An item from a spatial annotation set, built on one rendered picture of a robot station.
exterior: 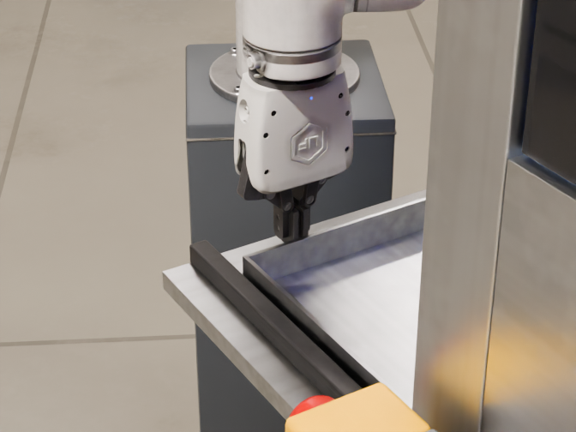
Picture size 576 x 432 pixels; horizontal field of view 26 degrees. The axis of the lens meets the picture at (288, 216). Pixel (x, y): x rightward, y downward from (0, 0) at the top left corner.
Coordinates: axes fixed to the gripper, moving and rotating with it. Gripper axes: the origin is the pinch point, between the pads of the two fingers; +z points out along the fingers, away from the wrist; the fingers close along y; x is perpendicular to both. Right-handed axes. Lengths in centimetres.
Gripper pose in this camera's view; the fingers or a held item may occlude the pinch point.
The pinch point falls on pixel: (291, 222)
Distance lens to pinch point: 114.5
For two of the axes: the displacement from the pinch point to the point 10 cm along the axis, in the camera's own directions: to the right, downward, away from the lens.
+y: 8.6, -2.6, 4.5
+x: -5.2, -4.4, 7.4
